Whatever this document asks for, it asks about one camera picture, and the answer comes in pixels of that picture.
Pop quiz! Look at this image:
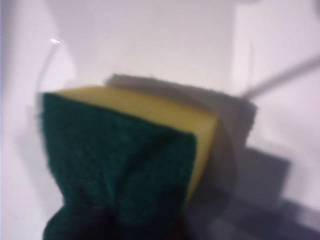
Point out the green and yellow sponge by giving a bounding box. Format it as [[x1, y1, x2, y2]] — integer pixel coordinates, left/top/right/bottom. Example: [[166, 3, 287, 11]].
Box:
[[36, 84, 220, 240]]

